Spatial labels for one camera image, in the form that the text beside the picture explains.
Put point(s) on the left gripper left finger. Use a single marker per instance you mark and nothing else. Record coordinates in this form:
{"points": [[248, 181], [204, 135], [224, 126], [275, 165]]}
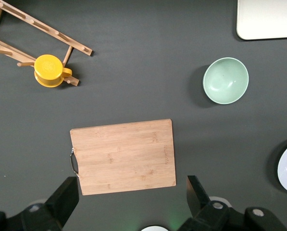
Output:
{"points": [[61, 202]]}

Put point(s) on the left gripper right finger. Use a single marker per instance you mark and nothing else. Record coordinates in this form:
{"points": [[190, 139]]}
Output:
{"points": [[196, 199]]}

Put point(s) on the wooden cutting board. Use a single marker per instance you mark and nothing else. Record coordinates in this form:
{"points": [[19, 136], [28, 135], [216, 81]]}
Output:
{"points": [[124, 156]]}

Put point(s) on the light green bowl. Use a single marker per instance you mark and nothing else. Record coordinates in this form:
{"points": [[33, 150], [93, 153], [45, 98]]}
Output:
{"points": [[226, 80]]}

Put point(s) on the yellow cup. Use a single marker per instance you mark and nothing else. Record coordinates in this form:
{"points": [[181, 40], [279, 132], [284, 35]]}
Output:
{"points": [[48, 69]]}

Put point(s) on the wooden peg dish rack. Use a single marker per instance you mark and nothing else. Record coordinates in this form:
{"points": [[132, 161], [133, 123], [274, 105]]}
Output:
{"points": [[37, 24]]}

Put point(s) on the beige bear print tray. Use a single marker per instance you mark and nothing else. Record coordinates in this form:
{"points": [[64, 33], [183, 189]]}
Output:
{"points": [[265, 19]]}

